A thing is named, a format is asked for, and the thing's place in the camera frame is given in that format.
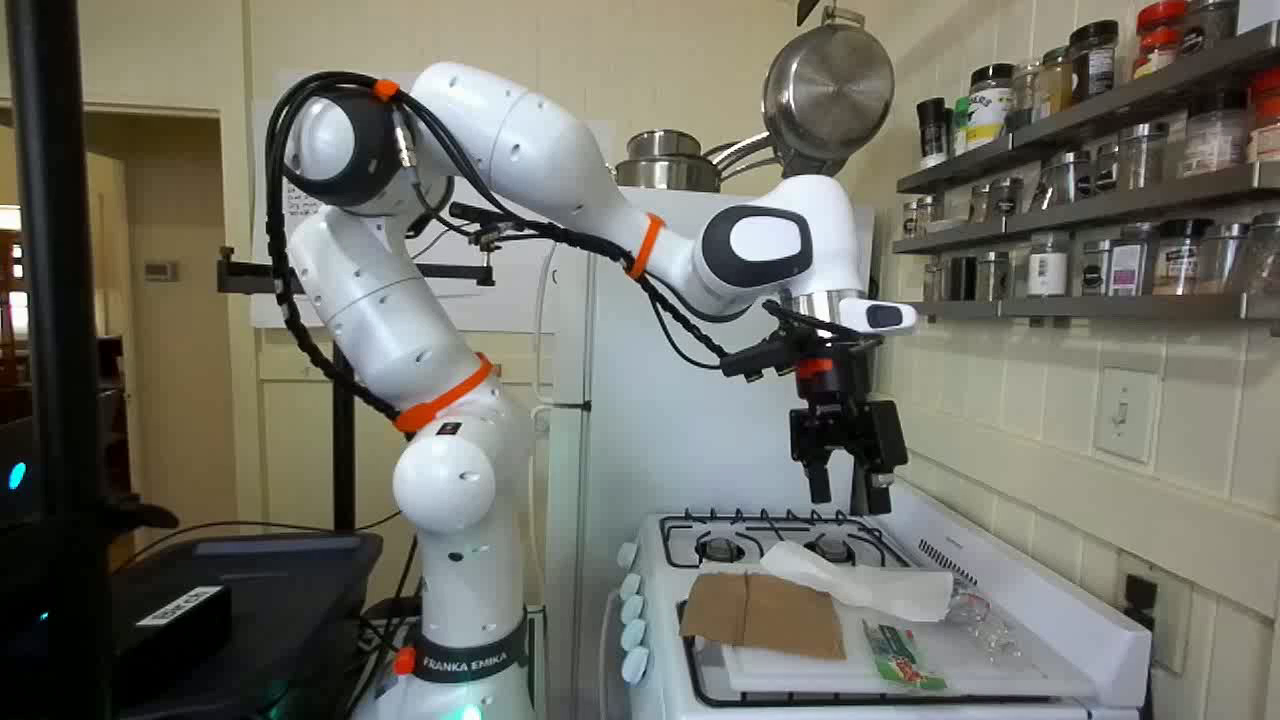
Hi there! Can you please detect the white gas stove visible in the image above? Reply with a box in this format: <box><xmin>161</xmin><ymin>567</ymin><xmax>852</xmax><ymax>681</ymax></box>
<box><xmin>613</xmin><ymin>485</ymin><xmax>1157</xmax><ymax>720</ymax></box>

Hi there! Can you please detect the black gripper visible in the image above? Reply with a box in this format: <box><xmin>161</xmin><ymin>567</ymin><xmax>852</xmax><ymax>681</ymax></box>
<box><xmin>783</xmin><ymin>395</ymin><xmax>914</xmax><ymax>521</ymax></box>

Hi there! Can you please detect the large handwritten paper chart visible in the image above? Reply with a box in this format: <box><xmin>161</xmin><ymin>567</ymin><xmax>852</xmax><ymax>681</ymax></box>
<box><xmin>247</xmin><ymin>65</ymin><xmax>478</xmax><ymax>337</ymax></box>

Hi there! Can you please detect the large glass spice jar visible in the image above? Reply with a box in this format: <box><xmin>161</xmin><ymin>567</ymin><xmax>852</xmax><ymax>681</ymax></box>
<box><xmin>1177</xmin><ymin>89</ymin><xmax>1255</xmax><ymax>182</ymax></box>

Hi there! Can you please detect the red spice container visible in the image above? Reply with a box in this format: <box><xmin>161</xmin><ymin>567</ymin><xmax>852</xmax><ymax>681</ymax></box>
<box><xmin>1245</xmin><ymin>65</ymin><xmax>1280</xmax><ymax>168</ymax></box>

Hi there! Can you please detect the small brown paper bag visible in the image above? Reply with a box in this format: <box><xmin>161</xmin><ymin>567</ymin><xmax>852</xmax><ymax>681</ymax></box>
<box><xmin>675</xmin><ymin>567</ymin><xmax>852</xmax><ymax>665</ymax></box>

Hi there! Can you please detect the hanging steel pan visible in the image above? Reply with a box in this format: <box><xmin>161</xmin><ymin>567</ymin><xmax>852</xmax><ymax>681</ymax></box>
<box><xmin>760</xmin><ymin>9</ymin><xmax>900</xmax><ymax>171</ymax></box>

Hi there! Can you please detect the grey wall shelf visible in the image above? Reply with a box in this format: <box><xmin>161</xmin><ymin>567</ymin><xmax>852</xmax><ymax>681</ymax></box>
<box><xmin>893</xmin><ymin>165</ymin><xmax>1280</xmax><ymax>256</ymax></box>
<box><xmin>918</xmin><ymin>294</ymin><xmax>1280</xmax><ymax>327</ymax></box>
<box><xmin>893</xmin><ymin>23</ymin><xmax>1280</xmax><ymax>198</ymax></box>

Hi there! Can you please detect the dark glass spice jar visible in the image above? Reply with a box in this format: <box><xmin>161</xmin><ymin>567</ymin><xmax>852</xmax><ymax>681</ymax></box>
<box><xmin>981</xmin><ymin>244</ymin><xmax>1016</xmax><ymax>304</ymax></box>
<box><xmin>914</xmin><ymin>94</ymin><xmax>953</xmax><ymax>171</ymax></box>
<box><xmin>919</xmin><ymin>252</ymin><xmax>955</xmax><ymax>304</ymax></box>

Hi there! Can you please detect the white cloth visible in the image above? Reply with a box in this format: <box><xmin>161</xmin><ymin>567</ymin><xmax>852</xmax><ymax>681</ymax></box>
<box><xmin>757</xmin><ymin>536</ymin><xmax>959</xmax><ymax>627</ymax></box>

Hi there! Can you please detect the white-labelled black-lid jar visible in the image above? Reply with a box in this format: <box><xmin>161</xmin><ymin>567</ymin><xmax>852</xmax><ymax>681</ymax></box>
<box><xmin>953</xmin><ymin>61</ymin><xmax>1019</xmax><ymax>155</ymax></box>

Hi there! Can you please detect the clear plastic wrapper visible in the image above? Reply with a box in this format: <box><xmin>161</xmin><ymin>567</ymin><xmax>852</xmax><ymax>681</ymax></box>
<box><xmin>950</xmin><ymin>584</ymin><xmax>1033</xmax><ymax>668</ymax></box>

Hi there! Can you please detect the black-lid glass jar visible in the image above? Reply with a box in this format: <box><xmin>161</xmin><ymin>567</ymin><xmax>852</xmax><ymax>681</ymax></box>
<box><xmin>1066</xmin><ymin>16</ymin><xmax>1124</xmax><ymax>105</ymax></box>

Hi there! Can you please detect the red-lid spice jar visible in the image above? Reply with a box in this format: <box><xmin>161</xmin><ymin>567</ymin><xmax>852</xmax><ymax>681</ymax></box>
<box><xmin>1132</xmin><ymin>0</ymin><xmax>1193</xmax><ymax>80</ymax></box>

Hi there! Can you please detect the black device with white label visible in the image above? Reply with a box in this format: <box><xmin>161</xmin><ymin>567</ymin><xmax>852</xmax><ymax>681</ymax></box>
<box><xmin>114</xmin><ymin>580</ymin><xmax>236</xmax><ymax>673</ymax></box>

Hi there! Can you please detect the white light switch plate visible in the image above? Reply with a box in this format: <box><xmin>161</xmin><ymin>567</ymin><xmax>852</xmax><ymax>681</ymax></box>
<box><xmin>1094</xmin><ymin>363</ymin><xmax>1162</xmax><ymax>469</ymax></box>

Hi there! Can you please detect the black case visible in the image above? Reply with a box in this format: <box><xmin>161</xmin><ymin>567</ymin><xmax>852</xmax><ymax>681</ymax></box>
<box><xmin>114</xmin><ymin>528</ymin><xmax>387</xmax><ymax>720</ymax></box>

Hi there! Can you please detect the white refrigerator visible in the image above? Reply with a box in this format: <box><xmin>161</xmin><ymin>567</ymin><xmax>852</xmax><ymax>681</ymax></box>
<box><xmin>538</xmin><ymin>185</ymin><xmax>874</xmax><ymax>720</ymax></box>

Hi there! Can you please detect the steel pot with lid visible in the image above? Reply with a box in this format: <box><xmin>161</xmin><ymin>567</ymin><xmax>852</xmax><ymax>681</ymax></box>
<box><xmin>613</xmin><ymin>125</ymin><xmax>728</xmax><ymax>194</ymax></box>

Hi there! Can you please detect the white-labelled glass jar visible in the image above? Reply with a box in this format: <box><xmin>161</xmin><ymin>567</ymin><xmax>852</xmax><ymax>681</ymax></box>
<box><xmin>1019</xmin><ymin>232</ymin><xmax>1075</xmax><ymax>300</ymax></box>

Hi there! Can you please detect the green Scotch-Brite sponge package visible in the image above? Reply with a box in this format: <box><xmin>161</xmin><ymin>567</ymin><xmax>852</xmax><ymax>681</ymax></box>
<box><xmin>857</xmin><ymin>618</ymin><xmax>953</xmax><ymax>697</ymax></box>

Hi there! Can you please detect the purple-labelled glass jar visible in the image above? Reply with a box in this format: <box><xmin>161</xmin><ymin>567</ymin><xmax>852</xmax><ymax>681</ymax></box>
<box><xmin>1110</xmin><ymin>219</ymin><xmax>1157</xmax><ymax>300</ymax></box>

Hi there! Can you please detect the thick black pole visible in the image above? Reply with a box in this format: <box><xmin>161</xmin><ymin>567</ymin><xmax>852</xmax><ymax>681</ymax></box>
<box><xmin>3</xmin><ymin>0</ymin><xmax>115</xmax><ymax>720</ymax></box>

